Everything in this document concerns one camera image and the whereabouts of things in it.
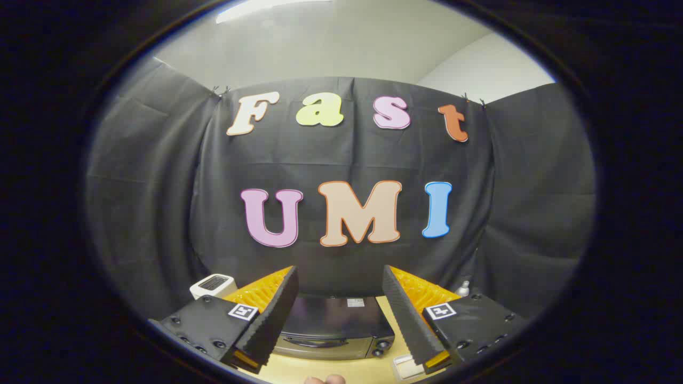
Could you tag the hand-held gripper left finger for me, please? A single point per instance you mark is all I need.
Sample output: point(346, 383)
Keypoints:
point(277, 312)

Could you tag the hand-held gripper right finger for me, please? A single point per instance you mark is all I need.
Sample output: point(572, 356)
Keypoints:
point(405, 314)

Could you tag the black toaster oven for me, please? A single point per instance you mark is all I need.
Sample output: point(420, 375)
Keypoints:
point(331, 325)

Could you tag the white pop-up toaster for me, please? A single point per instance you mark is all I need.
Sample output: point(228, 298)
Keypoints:
point(212, 285)

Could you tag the white plastic tray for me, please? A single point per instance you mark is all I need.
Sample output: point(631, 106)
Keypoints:
point(405, 367)

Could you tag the pink and white bottle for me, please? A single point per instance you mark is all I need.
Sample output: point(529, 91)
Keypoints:
point(463, 289)

